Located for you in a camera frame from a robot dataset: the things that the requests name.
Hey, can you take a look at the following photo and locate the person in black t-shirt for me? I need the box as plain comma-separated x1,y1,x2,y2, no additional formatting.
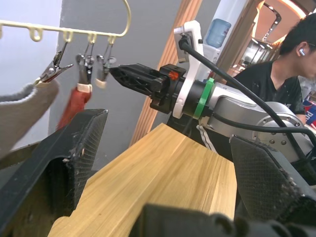
233,11,316,117

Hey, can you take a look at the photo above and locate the cream clip hanger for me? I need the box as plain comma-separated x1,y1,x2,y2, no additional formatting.
0,0,132,42

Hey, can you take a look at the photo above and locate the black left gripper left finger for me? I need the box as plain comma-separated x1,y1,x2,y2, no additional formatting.
0,108,109,237

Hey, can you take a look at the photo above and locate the empty metal clip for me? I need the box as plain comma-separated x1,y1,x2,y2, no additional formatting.
95,40,117,89

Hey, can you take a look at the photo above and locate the white water dispenser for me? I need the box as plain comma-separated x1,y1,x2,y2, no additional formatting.
197,43,222,83

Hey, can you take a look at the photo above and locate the thick black wrist cable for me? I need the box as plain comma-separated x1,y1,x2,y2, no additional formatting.
179,33,316,149

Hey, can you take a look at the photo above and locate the metal clip holding grey sock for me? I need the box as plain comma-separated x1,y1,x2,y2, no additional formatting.
34,40,75,86

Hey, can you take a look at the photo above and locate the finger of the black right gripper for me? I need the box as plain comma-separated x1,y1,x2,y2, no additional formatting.
109,67,164,97
118,64,161,78

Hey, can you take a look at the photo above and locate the red sock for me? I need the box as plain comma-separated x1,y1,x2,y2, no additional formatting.
55,85,92,131

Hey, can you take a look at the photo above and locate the blue red printed box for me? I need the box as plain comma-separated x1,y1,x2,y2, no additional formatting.
301,95,316,127

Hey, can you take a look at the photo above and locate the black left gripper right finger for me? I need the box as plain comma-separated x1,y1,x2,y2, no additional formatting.
229,134,316,224

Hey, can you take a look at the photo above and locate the grey sock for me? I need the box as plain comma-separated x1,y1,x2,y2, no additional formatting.
0,80,61,161

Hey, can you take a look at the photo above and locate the black fabric with white stripes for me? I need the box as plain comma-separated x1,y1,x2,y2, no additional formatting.
196,124,217,153

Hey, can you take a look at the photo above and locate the blue water bottle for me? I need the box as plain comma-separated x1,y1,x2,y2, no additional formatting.
204,18,232,48

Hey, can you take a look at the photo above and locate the metal clip holding red sock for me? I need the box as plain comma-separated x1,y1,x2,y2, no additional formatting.
75,40,96,92

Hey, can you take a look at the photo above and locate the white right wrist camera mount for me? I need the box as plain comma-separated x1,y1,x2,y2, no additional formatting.
172,20,205,119

